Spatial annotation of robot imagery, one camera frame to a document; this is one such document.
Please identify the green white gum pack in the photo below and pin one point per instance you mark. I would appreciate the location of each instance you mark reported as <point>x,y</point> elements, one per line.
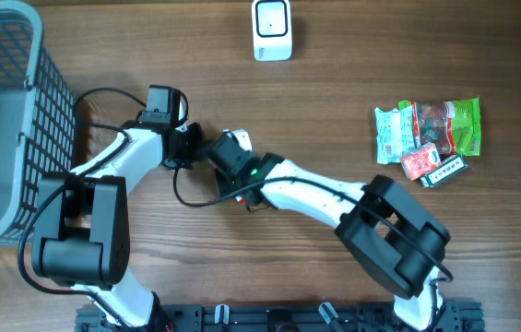
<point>448,168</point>

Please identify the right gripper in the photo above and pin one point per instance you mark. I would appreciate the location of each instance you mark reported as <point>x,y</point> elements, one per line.
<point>226,186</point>

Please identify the red tissue pack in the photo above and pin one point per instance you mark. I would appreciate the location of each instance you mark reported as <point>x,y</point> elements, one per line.
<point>420,161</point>

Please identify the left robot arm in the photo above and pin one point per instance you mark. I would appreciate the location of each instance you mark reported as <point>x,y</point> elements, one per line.
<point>81,235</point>

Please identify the black mounting rail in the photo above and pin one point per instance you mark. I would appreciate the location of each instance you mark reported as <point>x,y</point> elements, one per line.
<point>454,316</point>

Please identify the green gummy candy bag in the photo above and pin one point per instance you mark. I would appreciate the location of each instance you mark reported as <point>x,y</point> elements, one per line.
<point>452,126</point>

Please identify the grey plastic mesh basket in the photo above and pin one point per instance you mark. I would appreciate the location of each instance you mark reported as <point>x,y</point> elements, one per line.
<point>37,123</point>

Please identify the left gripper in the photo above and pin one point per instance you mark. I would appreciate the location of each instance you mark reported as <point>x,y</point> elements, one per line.
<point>197,134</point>

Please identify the teal wipes pack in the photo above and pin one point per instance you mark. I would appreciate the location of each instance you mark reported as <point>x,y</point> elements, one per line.
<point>395,136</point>

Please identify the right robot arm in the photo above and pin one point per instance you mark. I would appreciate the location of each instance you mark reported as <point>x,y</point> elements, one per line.
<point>398,242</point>

